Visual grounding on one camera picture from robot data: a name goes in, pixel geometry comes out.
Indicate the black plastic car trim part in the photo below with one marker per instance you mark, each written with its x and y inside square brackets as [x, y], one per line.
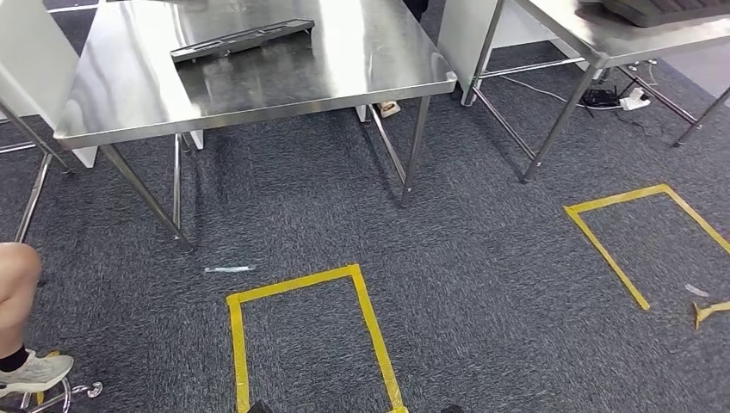
[239, 40]

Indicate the stainless steel workbench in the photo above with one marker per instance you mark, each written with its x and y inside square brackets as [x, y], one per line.
[142, 85]
[34, 188]
[604, 43]

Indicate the yellow floor tape square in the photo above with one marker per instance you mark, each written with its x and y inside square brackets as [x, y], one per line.
[291, 282]
[616, 199]

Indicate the clear strip on floor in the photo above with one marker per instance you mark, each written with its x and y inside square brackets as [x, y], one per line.
[228, 269]

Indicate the black router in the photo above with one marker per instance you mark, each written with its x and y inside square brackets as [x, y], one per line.
[600, 98]

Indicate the white power strip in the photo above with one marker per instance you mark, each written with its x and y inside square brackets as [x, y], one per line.
[634, 101]

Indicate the small clear tape scrap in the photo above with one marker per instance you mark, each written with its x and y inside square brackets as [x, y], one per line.
[696, 290]

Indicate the black bag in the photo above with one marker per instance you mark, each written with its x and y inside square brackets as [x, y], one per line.
[656, 11]

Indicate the chrome stool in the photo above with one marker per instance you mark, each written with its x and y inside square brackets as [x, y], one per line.
[65, 393]

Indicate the seated person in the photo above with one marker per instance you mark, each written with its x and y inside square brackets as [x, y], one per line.
[17, 285]

